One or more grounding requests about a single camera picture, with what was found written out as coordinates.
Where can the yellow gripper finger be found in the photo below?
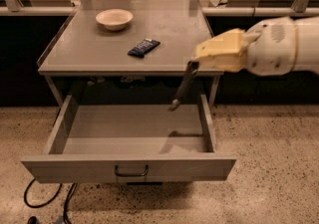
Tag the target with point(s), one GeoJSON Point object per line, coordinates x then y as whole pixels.
{"type": "Point", "coordinates": [225, 52]}

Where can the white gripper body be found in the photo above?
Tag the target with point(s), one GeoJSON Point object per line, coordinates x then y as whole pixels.
{"type": "Point", "coordinates": [270, 49]}

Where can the black chocolate rxbar wrapper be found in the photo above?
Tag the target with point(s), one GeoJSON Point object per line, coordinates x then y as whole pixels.
{"type": "Point", "coordinates": [188, 77]}

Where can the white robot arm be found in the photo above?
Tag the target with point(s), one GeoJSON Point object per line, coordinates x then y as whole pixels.
{"type": "Point", "coordinates": [307, 45]}

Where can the grey open top drawer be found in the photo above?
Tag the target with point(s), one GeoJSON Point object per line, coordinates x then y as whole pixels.
{"type": "Point", "coordinates": [87, 142]}

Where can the blue snack bar wrapper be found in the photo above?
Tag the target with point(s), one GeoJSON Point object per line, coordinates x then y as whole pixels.
{"type": "Point", "coordinates": [142, 48]}

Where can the grey metal cabinet table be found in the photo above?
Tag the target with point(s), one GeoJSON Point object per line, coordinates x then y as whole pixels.
{"type": "Point", "coordinates": [86, 49]}

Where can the white ceramic bowl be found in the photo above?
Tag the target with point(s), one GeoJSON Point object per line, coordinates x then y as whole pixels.
{"type": "Point", "coordinates": [114, 19]}

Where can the black drawer handle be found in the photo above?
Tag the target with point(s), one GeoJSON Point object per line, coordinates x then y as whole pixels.
{"type": "Point", "coordinates": [131, 171]}

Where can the white horizontal rail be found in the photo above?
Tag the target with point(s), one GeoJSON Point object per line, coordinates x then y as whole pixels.
{"type": "Point", "coordinates": [207, 11]}

